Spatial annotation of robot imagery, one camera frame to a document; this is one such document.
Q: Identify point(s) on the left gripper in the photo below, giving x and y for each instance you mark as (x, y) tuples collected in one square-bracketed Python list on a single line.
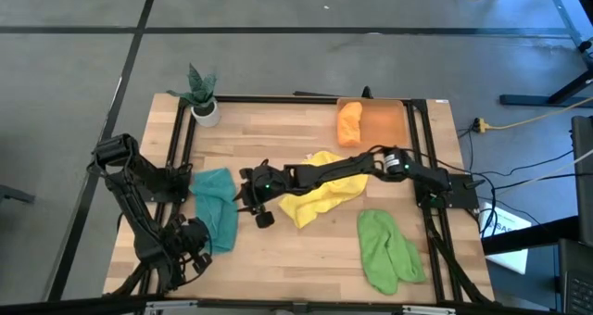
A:
[(192, 238)]

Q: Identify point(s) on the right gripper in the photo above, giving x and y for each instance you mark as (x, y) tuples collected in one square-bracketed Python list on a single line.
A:
[(264, 185)]

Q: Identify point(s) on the teal microfiber towel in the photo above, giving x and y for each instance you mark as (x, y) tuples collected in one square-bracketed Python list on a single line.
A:
[(218, 204)]

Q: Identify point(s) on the yellow microfiber towel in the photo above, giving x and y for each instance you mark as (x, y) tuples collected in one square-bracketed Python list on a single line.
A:
[(315, 204)]

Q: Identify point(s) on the orange microfiber towel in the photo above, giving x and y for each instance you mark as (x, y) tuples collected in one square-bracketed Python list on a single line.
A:
[(349, 125)]

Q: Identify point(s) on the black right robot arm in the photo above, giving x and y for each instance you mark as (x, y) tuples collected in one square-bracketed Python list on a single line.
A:
[(333, 173)]

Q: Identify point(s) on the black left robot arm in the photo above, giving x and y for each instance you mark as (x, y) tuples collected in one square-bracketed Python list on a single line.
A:
[(139, 222)]

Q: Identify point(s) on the green microfiber towel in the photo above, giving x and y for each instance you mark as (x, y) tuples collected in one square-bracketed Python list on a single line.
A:
[(384, 250)]

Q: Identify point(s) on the potted plant in white pot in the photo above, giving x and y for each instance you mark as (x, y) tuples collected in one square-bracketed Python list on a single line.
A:
[(206, 116)]

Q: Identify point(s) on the grey chair foot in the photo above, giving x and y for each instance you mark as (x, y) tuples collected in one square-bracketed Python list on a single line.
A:
[(14, 194)]

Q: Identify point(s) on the yellow power plug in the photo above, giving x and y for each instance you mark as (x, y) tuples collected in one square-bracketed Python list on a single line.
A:
[(482, 125)]

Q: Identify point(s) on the white cardboard box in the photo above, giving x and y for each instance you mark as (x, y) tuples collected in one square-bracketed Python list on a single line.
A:
[(509, 259)]

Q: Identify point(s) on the black desk bar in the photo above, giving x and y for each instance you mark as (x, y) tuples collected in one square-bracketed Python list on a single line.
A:
[(533, 235)]

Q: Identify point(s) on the black monitor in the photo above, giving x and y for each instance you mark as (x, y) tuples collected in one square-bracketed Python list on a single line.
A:
[(584, 180)]

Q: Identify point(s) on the black keyboard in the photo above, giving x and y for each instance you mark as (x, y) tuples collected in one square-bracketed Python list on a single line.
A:
[(579, 287)]

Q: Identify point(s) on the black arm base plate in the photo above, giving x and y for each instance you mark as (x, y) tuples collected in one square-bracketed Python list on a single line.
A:
[(463, 197), (176, 194)]

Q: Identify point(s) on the silver black front rail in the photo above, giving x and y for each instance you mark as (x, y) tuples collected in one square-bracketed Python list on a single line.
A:
[(296, 308)]

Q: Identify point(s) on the black desk leg frame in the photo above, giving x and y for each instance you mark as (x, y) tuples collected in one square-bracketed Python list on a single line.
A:
[(574, 23)]

